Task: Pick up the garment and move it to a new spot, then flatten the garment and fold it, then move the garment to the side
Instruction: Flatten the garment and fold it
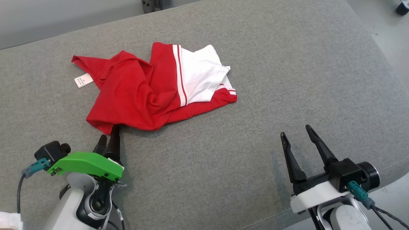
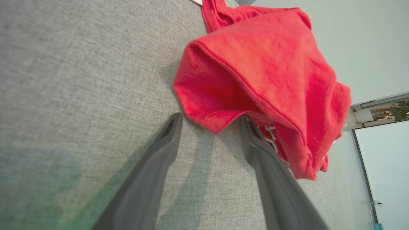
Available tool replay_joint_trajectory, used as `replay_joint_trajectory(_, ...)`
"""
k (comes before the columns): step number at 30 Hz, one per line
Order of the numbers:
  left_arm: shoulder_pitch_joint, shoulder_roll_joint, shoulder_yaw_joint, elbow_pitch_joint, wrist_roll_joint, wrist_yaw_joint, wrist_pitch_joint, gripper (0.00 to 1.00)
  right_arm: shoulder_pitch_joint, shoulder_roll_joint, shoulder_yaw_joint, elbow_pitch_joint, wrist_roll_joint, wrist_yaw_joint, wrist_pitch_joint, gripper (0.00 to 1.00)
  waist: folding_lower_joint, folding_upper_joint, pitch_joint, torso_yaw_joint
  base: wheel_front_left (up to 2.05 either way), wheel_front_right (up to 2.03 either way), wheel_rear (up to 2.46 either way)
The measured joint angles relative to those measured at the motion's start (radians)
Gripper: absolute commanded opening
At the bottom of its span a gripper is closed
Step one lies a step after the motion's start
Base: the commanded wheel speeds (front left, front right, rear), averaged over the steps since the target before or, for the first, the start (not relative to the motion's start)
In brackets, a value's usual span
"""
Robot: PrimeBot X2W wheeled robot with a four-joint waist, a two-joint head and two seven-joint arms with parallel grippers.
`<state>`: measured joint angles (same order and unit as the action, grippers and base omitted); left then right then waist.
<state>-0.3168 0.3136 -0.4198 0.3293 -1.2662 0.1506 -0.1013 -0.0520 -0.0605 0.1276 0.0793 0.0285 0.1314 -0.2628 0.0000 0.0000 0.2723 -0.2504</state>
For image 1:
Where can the red white striped shirt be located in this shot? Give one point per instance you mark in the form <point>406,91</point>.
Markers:
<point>127,95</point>

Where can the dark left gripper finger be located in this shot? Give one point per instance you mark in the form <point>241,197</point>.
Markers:
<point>101,145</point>
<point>114,143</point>

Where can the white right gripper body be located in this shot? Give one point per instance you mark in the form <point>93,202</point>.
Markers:
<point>313,198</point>

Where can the black round object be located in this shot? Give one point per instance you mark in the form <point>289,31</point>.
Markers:
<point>402,8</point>

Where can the grey metal post with bracket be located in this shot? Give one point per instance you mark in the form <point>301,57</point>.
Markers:
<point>150,4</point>

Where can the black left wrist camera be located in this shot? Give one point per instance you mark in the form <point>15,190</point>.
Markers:
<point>51,151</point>

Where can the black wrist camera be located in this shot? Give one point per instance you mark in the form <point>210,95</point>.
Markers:
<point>348,171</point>
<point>51,151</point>

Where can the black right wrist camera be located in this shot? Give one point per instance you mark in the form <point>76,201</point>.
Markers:
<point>348,171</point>

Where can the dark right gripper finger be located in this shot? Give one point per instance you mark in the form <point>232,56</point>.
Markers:
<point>322,151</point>
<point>293,166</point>

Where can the white crumpled wrap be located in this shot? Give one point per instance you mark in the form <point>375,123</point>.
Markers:
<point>9,222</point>

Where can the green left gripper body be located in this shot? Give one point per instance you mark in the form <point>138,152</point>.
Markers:
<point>86,163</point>

